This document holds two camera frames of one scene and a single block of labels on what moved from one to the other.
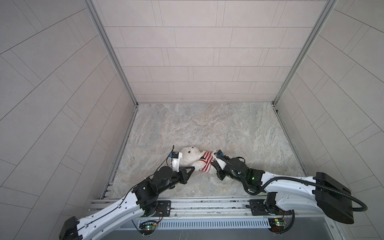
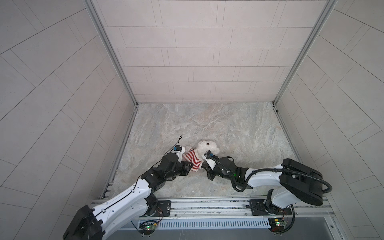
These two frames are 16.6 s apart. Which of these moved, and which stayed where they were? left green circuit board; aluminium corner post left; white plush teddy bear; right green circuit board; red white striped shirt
Moved: white plush teddy bear; red white striped shirt
Stayed: left green circuit board; right green circuit board; aluminium corner post left
